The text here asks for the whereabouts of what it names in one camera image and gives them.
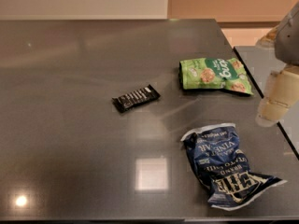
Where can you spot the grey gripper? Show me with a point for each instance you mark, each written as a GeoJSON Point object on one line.
{"type": "Point", "coordinates": [289, 40]}

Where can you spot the black rxbar chocolate bar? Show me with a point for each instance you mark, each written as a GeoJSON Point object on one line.
{"type": "Point", "coordinates": [135, 98]}

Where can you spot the grey side table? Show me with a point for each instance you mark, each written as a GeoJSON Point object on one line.
{"type": "Point", "coordinates": [260, 63]}

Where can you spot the green snack bag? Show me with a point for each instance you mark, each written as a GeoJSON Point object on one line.
{"type": "Point", "coordinates": [214, 74]}

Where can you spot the blue potato chips bag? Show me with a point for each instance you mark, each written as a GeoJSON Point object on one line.
{"type": "Point", "coordinates": [222, 167]}

